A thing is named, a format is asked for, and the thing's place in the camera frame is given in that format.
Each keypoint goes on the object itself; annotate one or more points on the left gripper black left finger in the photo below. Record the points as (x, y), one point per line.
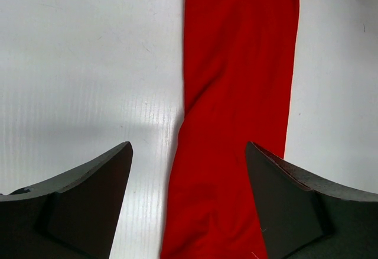
(71, 215)

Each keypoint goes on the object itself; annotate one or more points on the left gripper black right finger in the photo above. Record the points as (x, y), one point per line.
(303, 215)

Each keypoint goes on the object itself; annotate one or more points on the red polo shirt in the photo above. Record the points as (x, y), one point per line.
(238, 68)

